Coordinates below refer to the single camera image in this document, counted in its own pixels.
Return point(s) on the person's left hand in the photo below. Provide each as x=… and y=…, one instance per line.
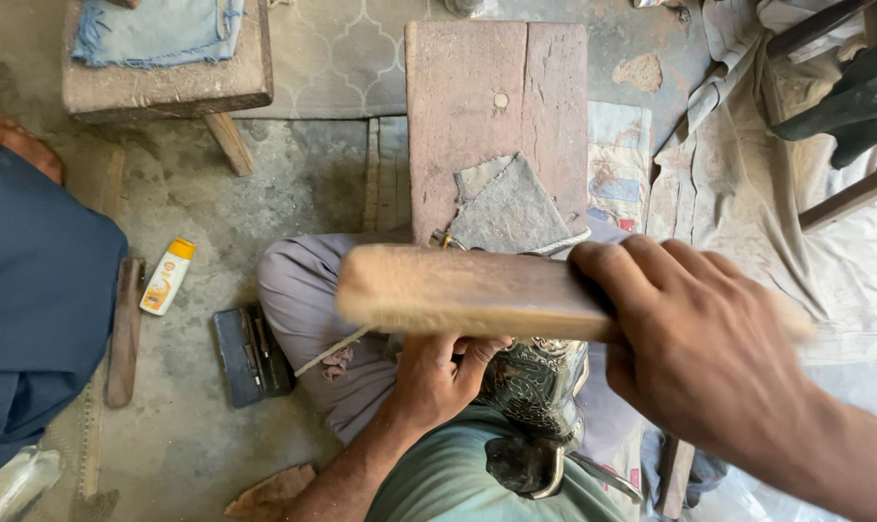
x=427, y=384

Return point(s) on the person's right hand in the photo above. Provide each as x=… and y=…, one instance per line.
x=688, y=341

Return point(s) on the wooden mallet block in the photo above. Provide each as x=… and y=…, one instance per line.
x=467, y=290

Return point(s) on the embossed silver metal vessel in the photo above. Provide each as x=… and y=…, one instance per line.
x=536, y=391

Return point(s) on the dusty beige cloth sheet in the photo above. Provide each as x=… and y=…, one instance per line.
x=772, y=217

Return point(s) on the dark metal tool box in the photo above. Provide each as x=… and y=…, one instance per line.
x=253, y=355

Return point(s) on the printed plastic sack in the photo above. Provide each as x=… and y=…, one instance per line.
x=618, y=167

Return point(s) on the brown stone piece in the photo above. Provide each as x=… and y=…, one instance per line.
x=271, y=494

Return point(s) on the grey sandpaper sheet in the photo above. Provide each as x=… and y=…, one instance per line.
x=507, y=207

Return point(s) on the reddish wooden work bench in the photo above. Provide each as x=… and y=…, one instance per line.
x=482, y=116

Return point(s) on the white bottle with yellow cap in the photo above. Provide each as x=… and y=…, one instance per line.
x=166, y=277

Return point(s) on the dark green cloth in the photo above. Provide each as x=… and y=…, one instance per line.
x=851, y=109

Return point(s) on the brown wooden stick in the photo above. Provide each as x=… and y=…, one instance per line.
x=124, y=333

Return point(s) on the patterned grey mat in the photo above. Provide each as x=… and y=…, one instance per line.
x=337, y=58

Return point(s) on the wooden stool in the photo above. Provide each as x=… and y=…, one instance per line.
x=170, y=80

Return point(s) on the clear plastic bag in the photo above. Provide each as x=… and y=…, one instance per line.
x=14, y=486

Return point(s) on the blue denim cloth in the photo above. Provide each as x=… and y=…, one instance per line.
x=159, y=30

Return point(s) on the wooden chair frame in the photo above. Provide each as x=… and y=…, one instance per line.
x=837, y=109

